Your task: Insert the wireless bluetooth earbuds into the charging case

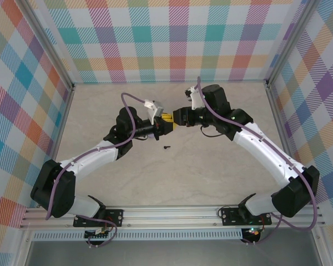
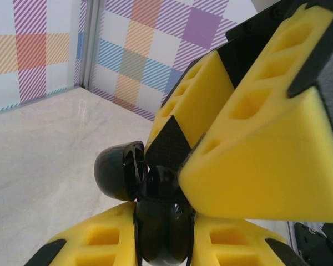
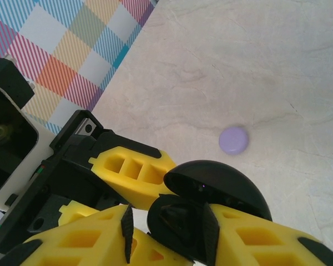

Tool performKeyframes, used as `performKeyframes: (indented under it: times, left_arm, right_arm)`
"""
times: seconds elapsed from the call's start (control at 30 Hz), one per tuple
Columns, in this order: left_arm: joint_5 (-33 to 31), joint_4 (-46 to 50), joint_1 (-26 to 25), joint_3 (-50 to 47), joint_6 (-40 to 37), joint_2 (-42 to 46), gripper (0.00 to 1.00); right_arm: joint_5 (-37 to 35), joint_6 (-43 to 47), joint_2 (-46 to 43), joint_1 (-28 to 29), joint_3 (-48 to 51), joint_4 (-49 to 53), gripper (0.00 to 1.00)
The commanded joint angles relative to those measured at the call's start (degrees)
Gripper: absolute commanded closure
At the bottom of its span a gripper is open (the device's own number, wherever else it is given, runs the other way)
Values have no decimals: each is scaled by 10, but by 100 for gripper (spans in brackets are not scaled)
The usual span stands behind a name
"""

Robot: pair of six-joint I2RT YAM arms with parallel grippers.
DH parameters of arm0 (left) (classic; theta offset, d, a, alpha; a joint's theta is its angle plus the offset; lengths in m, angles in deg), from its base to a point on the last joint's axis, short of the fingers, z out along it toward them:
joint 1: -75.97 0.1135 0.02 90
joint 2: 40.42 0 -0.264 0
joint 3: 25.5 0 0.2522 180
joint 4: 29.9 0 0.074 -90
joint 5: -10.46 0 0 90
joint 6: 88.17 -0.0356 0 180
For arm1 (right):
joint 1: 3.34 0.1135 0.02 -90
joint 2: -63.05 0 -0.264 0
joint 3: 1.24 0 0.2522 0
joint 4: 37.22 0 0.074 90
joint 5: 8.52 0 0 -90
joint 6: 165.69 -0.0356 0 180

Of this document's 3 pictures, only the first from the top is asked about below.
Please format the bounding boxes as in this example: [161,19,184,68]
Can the small electronics board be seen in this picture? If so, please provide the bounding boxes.
[84,227,113,241]
[245,227,263,239]

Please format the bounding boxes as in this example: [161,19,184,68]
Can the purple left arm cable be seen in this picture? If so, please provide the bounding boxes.
[46,92,152,248]

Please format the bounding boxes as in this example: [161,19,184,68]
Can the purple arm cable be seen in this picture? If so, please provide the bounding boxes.
[46,92,152,248]
[196,76,319,246]

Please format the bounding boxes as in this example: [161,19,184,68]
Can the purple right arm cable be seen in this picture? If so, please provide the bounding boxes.
[196,76,319,246]

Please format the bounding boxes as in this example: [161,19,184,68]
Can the aluminium table side rail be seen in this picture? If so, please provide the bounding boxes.
[266,82,306,206]
[36,84,76,208]

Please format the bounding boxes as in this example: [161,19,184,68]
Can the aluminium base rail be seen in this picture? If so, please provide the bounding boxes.
[19,204,327,229]

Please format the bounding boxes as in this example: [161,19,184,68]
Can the slotted grey cable duct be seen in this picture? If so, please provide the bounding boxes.
[32,229,245,241]

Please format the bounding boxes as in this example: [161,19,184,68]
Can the aluminium frame post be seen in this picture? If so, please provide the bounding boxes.
[21,0,76,92]
[265,0,320,87]

